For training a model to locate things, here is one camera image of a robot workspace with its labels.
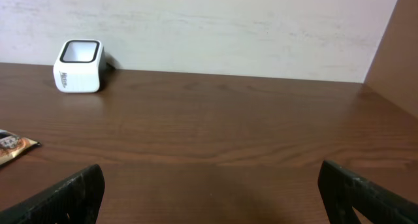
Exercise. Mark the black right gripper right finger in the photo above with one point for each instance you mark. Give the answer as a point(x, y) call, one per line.
point(343, 193)

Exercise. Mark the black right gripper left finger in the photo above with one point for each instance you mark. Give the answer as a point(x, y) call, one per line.
point(76, 199)

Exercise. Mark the white barcode scanner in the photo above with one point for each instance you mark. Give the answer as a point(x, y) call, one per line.
point(79, 66)

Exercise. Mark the yellow snack bag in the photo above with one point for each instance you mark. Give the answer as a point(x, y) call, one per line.
point(12, 145)

